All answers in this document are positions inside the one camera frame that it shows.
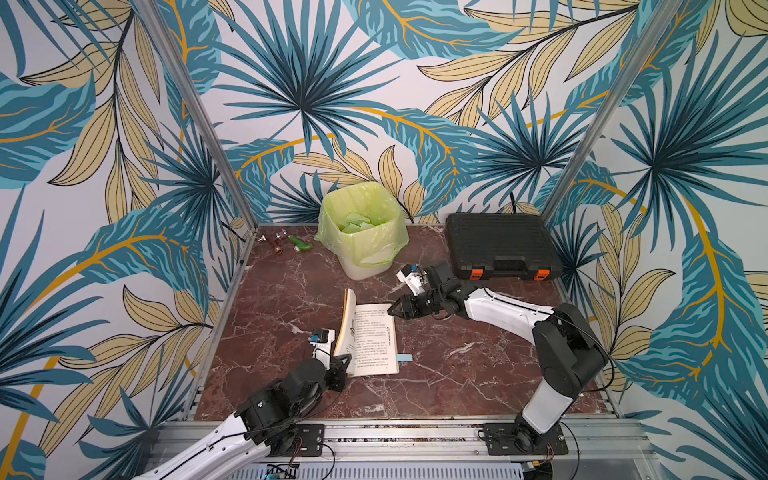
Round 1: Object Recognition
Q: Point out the yellow cover book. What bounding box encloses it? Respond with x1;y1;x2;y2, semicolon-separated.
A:
334;289;399;378

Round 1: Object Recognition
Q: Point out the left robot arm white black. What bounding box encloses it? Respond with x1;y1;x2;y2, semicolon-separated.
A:
138;354;352;479

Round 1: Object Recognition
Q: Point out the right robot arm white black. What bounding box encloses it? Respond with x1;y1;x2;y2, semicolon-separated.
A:
388;262;611;450

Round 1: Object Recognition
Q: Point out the black plastic tool case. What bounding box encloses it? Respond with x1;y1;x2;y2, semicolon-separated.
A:
445;213;563;281

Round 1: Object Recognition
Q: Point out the white bin green bag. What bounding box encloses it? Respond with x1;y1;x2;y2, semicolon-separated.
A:
315;182;409;280

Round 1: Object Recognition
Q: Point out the green circuit board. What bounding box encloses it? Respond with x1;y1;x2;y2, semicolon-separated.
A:
263;464;297;480

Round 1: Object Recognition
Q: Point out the green small bottle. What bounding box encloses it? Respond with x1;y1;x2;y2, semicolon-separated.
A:
288;235;314;252

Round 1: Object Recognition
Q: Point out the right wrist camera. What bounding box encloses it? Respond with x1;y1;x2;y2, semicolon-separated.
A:
396;264;428;296

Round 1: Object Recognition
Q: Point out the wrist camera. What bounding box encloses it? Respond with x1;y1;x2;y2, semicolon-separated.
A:
396;264;428;296
309;328;336;369

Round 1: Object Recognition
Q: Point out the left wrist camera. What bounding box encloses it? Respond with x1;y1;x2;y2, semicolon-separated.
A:
309;328;336;369

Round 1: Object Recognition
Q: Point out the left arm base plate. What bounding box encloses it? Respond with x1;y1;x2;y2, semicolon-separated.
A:
265;423;326;458

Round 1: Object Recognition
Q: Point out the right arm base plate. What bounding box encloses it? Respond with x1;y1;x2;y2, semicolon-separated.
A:
478;423;569;458

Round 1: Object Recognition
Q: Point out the aluminium front rail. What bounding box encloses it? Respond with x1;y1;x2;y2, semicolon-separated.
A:
143;418;661;480

